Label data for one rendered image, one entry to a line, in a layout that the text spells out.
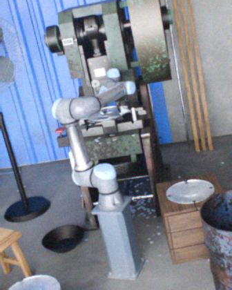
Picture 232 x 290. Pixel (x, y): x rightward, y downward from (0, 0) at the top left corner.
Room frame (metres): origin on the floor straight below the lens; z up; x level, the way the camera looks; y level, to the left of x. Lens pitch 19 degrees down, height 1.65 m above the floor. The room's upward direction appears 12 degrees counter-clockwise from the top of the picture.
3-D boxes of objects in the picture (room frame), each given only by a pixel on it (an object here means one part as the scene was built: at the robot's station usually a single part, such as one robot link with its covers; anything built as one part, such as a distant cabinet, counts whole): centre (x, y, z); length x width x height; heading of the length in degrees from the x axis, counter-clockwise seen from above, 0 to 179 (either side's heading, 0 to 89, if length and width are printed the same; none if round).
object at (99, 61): (3.11, 0.01, 1.04); 0.17 x 0.15 x 0.30; 171
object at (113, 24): (3.29, -0.02, 0.83); 0.79 x 0.43 x 1.34; 171
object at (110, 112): (3.03, 0.03, 0.78); 0.29 x 0.29 x 0.01
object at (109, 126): (2.98, 0.03, 0.72); 0.25 x 0.14 x 0.14; 171
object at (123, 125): (3.15, 0.00, 0.68); 0.45 x 0.30 x 0.06; 81
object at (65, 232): (2.76, 0.50, 0.04); 0.30 x 0.30 x 0.07
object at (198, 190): (2.48, -0.37, 0.35); 0.29 x 0.29 x 0.01
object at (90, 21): (3.15, 0.00, 1.27); 0.21 x 0.12 x 0.34; 171
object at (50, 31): (3.21, 0.25, 1.31); 0.22 x 0.12 x 0.22; 171
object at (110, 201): (2.35, 0.10, 0.50); 0.15 x 0.15 x 0.10
